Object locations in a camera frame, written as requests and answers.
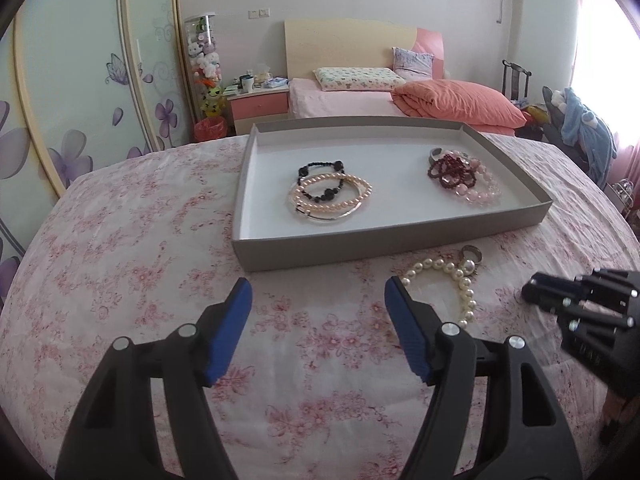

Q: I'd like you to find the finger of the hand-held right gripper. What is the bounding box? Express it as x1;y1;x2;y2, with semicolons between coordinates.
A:
575;267;640;307
521;272;588;315

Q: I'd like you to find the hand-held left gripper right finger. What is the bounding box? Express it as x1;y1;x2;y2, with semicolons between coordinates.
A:
384;275;583;480

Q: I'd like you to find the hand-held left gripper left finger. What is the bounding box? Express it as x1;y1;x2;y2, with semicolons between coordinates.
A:
54;277;253;480

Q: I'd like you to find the white pearl bracelet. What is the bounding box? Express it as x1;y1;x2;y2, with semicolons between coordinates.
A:
400;257;478;325

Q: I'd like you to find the silver ring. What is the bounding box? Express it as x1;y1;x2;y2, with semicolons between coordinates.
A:
459;245;483;273

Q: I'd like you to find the grey cardboard tray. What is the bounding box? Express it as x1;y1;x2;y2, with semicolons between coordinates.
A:
231;116;553;272

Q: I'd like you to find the large pink bead bracelet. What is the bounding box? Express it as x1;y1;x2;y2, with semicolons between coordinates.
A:
442;150;502;206

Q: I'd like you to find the thin silver bangle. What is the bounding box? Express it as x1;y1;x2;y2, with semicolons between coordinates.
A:
295;195;368;222

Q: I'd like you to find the dark red bead bracelet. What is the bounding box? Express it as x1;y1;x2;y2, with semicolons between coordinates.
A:
426;155;476;192

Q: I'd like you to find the pink pearl bracelet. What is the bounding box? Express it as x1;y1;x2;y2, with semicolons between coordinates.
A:
289;173;373;216

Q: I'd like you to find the black bead bracelet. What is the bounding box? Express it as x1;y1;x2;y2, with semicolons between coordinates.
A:
296;160;347;206

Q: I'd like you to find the wide silver cuff bracelet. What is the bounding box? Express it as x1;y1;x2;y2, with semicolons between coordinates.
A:
429;147;473;166

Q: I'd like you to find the pink floral bed sheet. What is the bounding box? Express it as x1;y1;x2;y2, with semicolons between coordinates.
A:
0;132;640;480

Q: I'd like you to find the blue fleece garment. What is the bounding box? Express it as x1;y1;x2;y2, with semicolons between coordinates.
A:
560;87;618;186

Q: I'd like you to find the black chair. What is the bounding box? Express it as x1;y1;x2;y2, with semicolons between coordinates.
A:
542;86;601;161

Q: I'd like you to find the red wastebasket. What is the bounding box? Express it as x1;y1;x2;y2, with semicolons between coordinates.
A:
194;117;226;143

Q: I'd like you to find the coral folded duvet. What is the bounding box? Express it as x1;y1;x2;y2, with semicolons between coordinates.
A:
391;79;528;128

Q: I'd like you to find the dark wooden chair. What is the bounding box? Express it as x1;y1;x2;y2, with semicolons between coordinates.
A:
501;60;532;103

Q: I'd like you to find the pink and white nightstand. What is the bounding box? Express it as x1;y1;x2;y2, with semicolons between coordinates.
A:
227;84;291;136

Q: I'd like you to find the bed with pink sheet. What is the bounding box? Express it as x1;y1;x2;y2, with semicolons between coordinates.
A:
289;77;516;133

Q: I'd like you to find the white patterned pillow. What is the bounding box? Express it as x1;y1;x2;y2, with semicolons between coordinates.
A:
313;66;407;93

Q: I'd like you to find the lilac printed cushion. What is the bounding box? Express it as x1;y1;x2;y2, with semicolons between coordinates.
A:
391;47;435;80

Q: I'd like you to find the plush toy display tube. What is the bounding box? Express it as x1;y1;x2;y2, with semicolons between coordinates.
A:
184;12;223;126

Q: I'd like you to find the flower print sliding wardrobe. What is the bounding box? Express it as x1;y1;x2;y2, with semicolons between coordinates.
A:
0;0;201;281

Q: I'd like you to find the cream and pink headboard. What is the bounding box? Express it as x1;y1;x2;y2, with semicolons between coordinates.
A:
284;19;445;81

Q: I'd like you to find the wire rack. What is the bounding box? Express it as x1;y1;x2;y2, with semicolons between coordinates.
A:
607;180;638;217

